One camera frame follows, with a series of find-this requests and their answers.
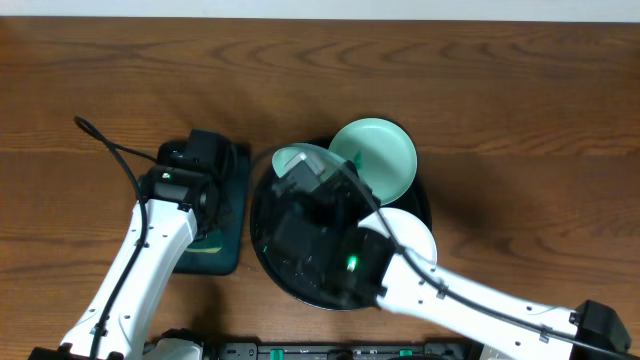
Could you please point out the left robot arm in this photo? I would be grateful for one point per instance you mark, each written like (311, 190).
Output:
(188, 218)

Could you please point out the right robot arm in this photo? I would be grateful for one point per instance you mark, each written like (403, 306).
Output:
(517, 328)

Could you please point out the mint plate top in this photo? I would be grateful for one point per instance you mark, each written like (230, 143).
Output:
(384, 155)

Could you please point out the black rectangular tray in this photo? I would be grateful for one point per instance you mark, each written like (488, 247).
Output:
(229, 223)

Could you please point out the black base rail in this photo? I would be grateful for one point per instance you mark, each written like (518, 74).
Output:
(252, 348)

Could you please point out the green yellow sponge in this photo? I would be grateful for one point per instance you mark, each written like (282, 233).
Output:
(211, 242)

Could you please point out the white plate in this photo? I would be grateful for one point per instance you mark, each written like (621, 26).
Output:
(410, 232)

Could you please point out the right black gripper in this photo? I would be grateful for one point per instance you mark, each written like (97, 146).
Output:
(326, 192)

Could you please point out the mint plate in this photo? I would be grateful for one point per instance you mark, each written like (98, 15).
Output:
(384, 155)
(331, 160)

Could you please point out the black round tray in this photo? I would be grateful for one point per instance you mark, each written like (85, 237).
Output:
(341, 290)

